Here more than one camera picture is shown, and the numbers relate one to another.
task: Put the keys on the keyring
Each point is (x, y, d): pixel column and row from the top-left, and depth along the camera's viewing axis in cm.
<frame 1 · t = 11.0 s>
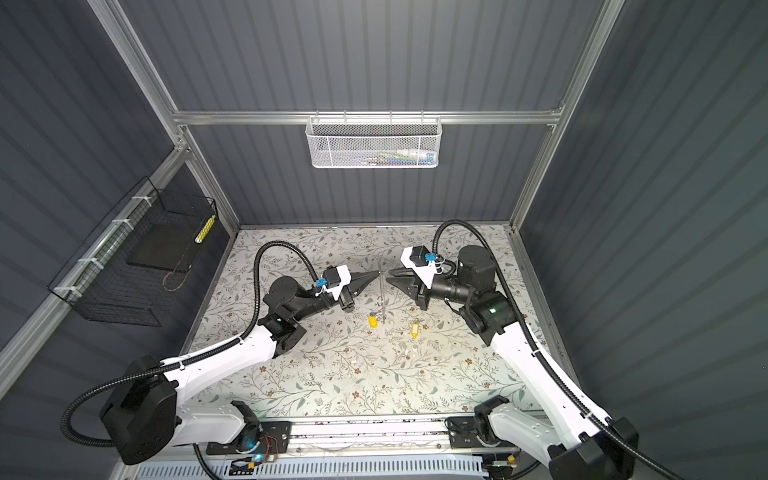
left hand: (376, 270, 65), fingers closed
right hand: (393, 277, 66), fingers closed
yellow tagged key: (372, 320, 96), on the table

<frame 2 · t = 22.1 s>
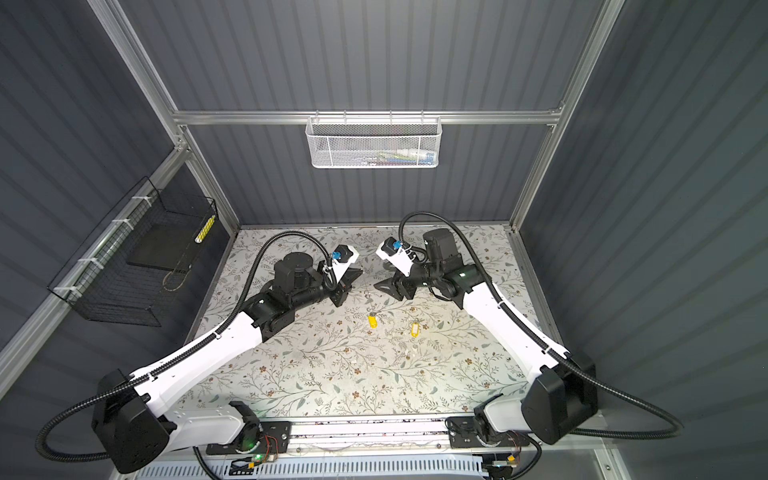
left hand: (359, 269, 74), fingers closed
right hand: (385, 276, 75), fingers open
the named things where they were.

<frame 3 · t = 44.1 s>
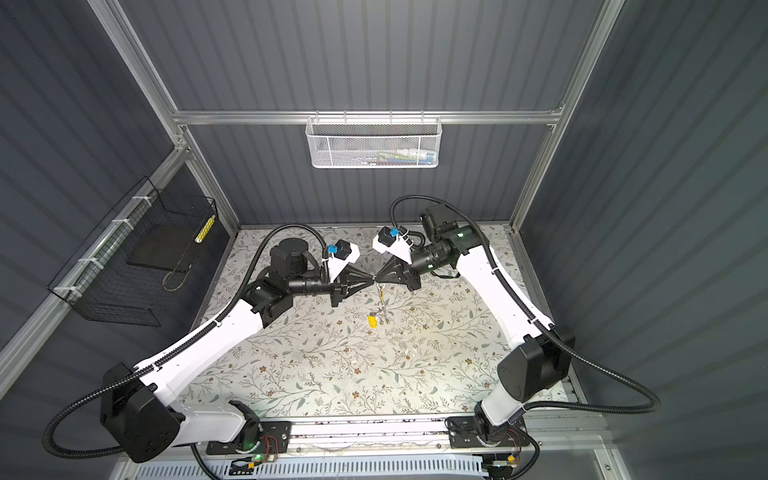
left hand: (372, 278, 69), fingers closed
right hand: (381, 279, 71), fingers closed
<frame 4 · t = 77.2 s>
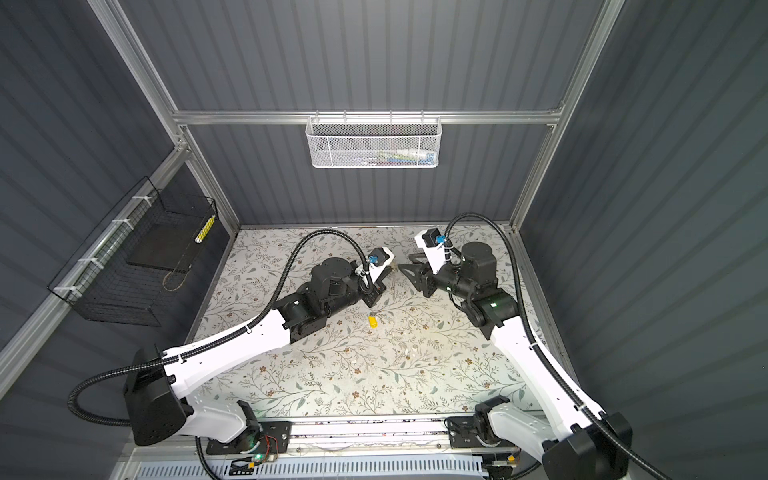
left hand: (389, 266, 72), fingers closed
right hand: (409, 264, 70), fingers open
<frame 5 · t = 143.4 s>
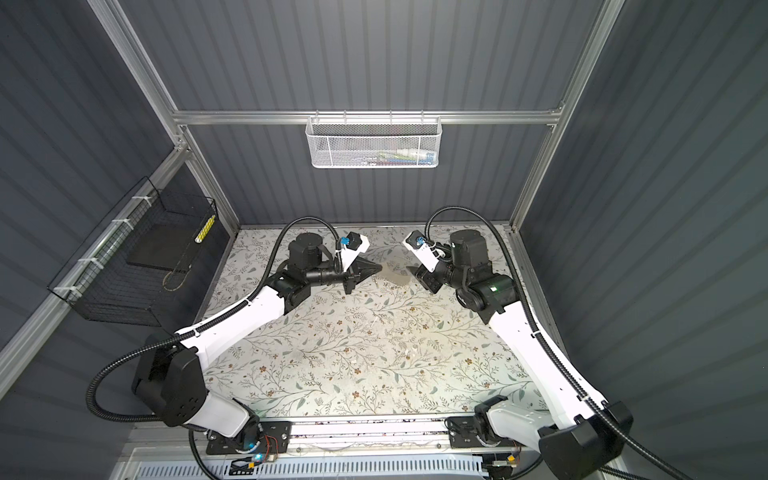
left hand: (379, 264, 75), fingers closed
right hand: (421, 258, 73), fingers open
